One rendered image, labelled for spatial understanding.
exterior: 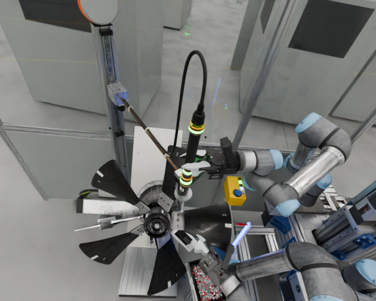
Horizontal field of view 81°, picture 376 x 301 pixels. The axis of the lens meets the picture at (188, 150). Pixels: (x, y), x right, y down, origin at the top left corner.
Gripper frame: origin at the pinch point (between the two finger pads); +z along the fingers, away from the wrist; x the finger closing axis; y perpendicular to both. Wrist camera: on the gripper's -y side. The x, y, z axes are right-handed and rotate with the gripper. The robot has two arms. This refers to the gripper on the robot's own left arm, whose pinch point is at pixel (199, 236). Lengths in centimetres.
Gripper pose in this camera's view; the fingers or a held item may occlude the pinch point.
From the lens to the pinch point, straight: 109.1
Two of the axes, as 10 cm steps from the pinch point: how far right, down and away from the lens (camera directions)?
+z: -6.0, -6.3, 5.0
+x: -0.3, 6.4, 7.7
